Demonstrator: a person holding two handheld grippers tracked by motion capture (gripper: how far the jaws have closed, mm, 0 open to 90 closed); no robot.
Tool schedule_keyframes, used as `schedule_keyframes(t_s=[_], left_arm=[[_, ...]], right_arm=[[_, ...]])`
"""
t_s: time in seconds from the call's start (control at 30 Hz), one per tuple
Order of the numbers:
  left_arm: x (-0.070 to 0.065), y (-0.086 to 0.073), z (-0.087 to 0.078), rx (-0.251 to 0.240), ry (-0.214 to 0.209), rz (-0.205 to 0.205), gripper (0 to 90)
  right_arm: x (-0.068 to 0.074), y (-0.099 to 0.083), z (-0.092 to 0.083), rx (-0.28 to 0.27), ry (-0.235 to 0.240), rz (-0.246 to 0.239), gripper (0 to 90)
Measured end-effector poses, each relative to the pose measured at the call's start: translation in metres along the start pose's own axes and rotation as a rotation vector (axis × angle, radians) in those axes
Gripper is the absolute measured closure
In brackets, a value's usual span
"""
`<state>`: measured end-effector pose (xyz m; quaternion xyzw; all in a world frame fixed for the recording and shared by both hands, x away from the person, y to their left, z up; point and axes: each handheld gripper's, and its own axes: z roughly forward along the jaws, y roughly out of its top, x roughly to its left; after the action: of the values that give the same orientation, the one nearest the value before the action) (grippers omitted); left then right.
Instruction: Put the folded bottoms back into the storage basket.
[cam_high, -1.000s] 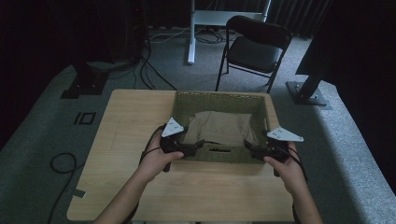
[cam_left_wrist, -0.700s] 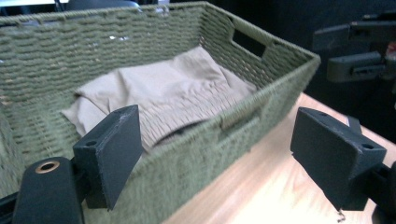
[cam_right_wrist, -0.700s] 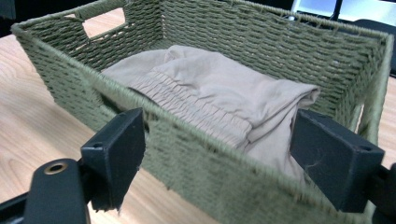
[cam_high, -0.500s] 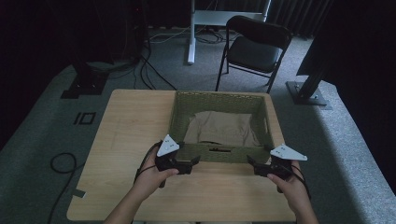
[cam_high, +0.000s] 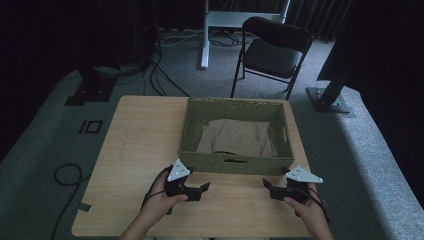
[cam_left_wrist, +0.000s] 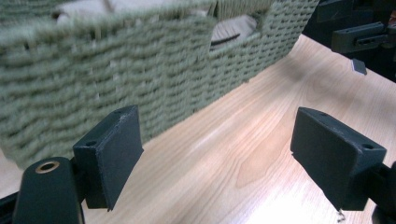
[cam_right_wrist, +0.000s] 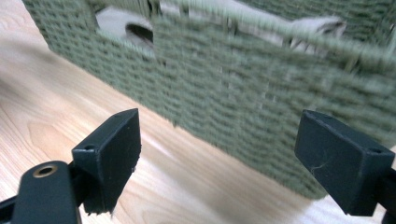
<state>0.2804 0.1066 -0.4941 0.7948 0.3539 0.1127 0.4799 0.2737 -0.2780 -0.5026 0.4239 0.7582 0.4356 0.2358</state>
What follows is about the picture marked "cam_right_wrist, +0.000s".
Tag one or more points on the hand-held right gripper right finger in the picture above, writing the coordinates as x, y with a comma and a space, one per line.
339, 165

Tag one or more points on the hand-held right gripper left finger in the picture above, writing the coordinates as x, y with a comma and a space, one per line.
109, 161

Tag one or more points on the khaki pants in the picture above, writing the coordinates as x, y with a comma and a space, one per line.
115, 21

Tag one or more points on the green woven basket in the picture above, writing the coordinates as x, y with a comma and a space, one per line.
218, 93

